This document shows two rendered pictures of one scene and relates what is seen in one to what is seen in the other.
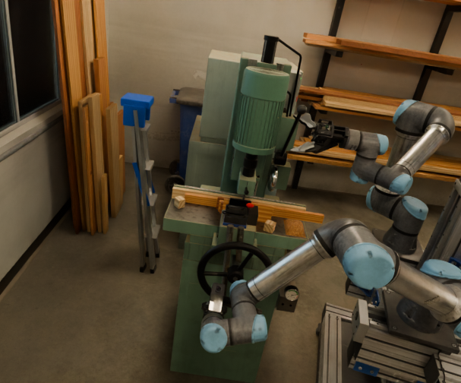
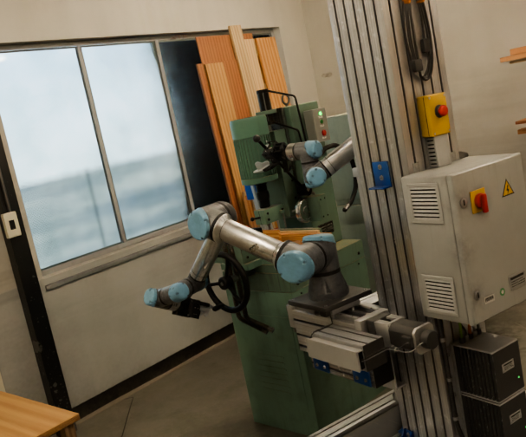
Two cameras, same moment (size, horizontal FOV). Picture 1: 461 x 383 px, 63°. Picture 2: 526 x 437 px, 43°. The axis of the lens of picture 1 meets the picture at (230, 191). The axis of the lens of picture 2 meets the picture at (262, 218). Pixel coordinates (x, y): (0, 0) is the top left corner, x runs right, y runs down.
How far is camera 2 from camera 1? 244 cm
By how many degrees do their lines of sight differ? 47
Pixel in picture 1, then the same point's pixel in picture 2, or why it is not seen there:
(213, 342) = (147, 296)
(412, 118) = not seen: hidden behind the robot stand
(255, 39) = (475, 76)
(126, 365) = (224, 414)
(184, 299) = (238, 332)
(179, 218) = not seen: hidden behind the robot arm
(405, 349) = (316, 325)
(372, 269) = (195, 223)
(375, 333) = (296, 313)
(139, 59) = not seen: hidden behind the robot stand
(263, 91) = (236, 133)
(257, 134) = (244, 168)
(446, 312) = (270, 258)
